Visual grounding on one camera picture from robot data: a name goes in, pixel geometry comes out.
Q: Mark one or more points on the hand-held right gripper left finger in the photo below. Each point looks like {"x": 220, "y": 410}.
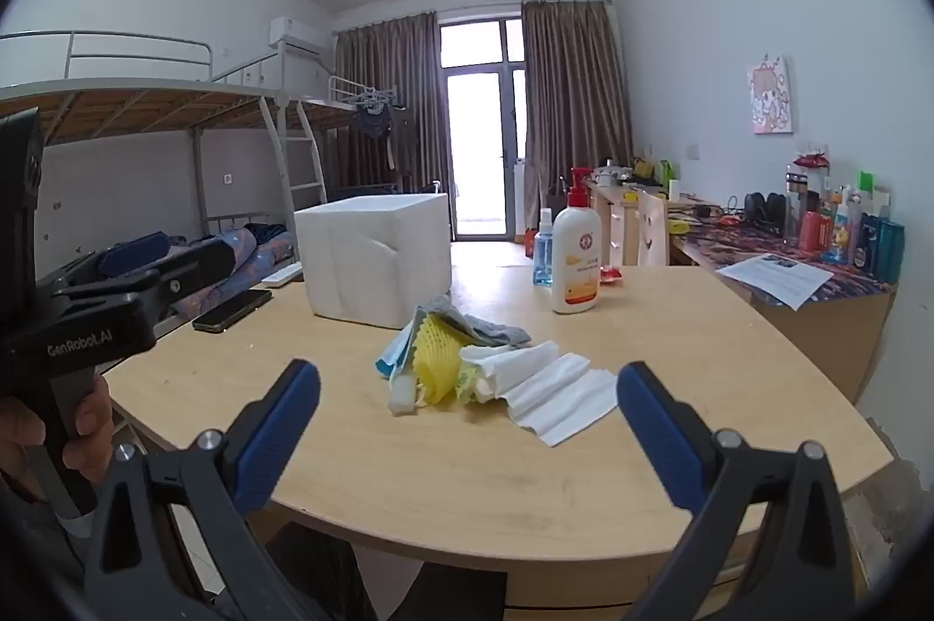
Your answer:
{"x": 281, "y": 431}

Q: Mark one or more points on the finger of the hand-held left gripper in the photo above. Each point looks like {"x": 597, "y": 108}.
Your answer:
{"x": 197, "y": 267}
{"x": 138, "y": 250}

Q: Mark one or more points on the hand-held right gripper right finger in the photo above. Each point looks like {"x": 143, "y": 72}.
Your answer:
{"x": 657, "y": 431}

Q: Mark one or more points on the white paper towel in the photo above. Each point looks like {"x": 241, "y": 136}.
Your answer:
{"x": 554, "y": 395}

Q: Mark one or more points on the small white foam piece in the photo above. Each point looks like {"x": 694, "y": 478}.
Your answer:
{"x": 401, "y": 396}

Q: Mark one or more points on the blue face mask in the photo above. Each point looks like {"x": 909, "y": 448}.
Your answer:
{"x": 394, "y": 358}

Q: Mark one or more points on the white foam box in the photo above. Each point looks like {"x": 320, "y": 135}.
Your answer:
{"x": 365, "y": 263}

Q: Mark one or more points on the yellow foam fruit net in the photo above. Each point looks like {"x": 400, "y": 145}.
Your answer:
{"x": 438, "y": 358}

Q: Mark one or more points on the grey cloth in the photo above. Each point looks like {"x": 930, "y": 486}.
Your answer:
{"x": 496, "y": 333}

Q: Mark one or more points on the light green plastic bag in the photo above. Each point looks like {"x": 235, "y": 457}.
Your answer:
{"x": 471, "y": 389}

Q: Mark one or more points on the person's left forearm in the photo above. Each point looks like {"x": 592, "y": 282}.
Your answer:
{"x": 36, "y": 541}

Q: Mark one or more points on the person's left hand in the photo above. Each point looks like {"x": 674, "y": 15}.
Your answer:
{"x": 22, "y": 438}

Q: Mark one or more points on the blue orange plaid quilt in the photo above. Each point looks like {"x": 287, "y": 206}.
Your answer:
{"x": 248, "y": 256}

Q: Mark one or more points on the black smartphone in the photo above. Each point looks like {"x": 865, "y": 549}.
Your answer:
{"x": 233, "y": 309}

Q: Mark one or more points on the white remote control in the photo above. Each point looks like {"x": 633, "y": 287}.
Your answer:
{"x": 281, "y": 276}

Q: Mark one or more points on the grey metal bunk bed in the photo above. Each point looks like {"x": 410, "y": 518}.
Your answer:
{"x": 328, "y": 110}
{"x": 146, "y": 110}

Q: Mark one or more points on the small red packet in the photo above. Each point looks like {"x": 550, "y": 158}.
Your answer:
{"x": 611, "y": 275}

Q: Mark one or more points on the white lotion pump bottle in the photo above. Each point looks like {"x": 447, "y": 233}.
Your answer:
{"x": 576, "y": 256}

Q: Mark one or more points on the printed paper sheet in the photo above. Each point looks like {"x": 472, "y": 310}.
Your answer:
{"x": 777, "y": 278}

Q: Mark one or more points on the patterned desk cloth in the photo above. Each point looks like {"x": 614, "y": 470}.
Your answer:
{"x": 722, "y": 241}

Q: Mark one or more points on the blue spray bottle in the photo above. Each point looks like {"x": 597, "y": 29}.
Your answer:
{"x": 543, "y": 263}

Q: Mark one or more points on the wooden smiley chair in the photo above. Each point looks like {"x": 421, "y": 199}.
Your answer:
{"x": 653, "y": 227}

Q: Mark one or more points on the wooden drawer desk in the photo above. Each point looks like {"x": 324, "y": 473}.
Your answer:
{"x": 616, "y": 220}

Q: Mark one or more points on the dark hanging clothes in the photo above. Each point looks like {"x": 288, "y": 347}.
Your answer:
{"x": 379, "y": 128}

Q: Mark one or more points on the orange box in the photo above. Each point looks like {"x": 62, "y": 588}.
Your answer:
{"x": 520, "y": 237}

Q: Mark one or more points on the black headphones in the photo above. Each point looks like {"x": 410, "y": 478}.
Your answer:
{"x": 766, "y": 209}

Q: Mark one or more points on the brown curtain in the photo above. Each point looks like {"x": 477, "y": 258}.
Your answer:
{"x": 387, "y": 103}
{"x": 576, "y": 96}

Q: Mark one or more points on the white air conditioner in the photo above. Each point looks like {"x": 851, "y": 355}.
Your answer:
{"x": 295, "y": 36}

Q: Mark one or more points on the green pouch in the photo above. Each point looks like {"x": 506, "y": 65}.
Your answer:
{"x": 668, "y": 171}

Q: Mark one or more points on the row of toiletry bottles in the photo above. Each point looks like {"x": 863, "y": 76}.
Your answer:
{"x": 850, "y": 231}

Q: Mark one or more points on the glass balcony door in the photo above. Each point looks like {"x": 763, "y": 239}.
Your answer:
{"x": 481, "y": 139}

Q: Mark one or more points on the red wall ornament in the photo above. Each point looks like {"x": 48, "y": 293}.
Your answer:
{"x": 812, "y": 160}

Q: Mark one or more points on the pink cartoon wall poster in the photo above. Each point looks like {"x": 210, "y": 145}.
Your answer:
{"x": 770, "y": 96}

